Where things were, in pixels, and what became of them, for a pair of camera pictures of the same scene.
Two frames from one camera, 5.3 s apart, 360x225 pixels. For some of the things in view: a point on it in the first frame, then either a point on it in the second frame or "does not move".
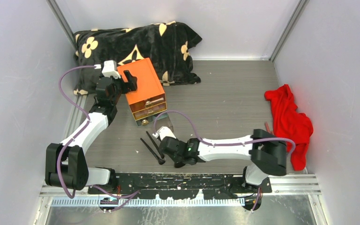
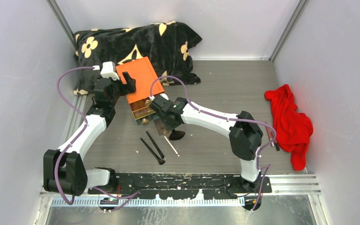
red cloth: [289, 124] does not move
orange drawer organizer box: [147, 102] does not move
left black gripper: [130, 86] does not move
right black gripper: [175, 159] → [169, 126]
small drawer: [145, 121] does not move
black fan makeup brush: [179, 164] → [176, 135]
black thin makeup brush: [161, 155] → [161, 161]
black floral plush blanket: [168, 44] does not move
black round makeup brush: [160, 161] → [160, 153]
